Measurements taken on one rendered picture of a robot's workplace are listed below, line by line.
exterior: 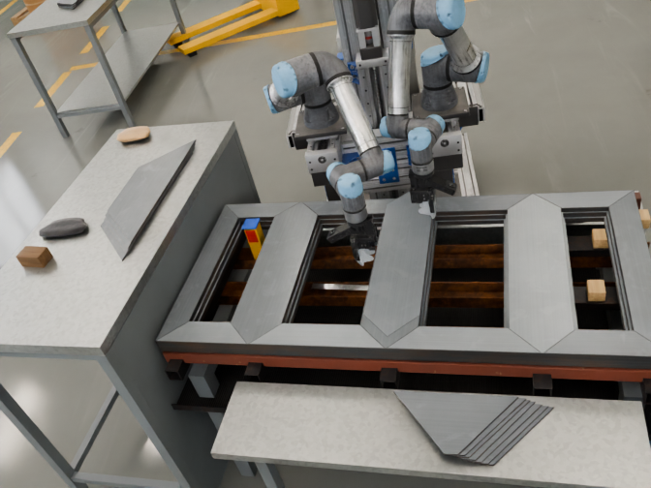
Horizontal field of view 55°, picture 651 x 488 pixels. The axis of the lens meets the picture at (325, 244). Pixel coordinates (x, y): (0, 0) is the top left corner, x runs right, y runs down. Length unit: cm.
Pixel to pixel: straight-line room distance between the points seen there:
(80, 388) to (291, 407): 172
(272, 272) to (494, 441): 95
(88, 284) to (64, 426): 127
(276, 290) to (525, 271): 83
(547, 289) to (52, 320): 156
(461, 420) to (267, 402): 60
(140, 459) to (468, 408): 168
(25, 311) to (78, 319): 22
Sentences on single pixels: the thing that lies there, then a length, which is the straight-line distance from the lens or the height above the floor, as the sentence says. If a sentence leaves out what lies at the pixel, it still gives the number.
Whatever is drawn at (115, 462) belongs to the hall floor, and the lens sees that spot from 313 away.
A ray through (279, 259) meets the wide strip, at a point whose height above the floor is 87.
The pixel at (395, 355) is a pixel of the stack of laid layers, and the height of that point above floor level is 83.
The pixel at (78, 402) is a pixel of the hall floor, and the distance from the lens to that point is 346.
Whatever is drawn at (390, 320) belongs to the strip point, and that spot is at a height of 87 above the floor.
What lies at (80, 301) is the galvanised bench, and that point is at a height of 105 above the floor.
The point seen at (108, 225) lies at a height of 106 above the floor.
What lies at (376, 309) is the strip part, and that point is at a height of 87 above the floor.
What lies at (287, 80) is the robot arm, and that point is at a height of 144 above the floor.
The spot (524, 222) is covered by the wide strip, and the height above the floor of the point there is 87.
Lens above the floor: 233
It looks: 39 degrees down
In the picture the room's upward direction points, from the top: 15 degrees counter-clockwise
